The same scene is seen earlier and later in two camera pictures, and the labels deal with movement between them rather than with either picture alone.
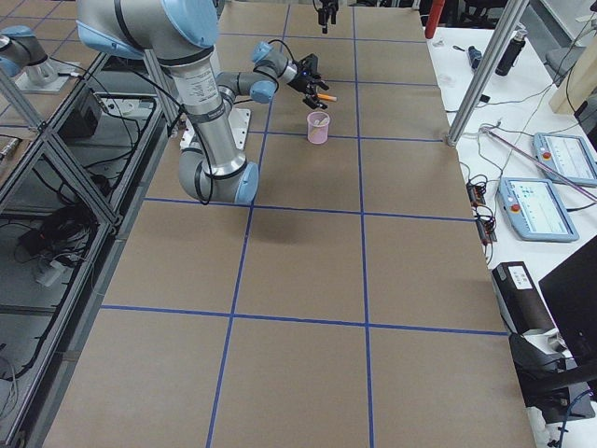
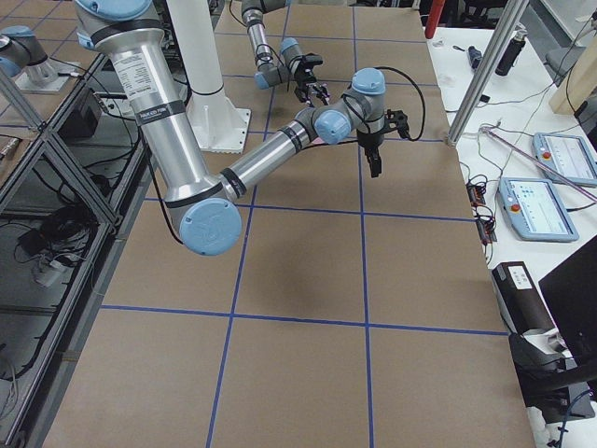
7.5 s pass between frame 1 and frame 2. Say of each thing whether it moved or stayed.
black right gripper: moved
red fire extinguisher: stayed
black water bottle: stayed
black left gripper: moved
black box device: stayed
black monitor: stayed
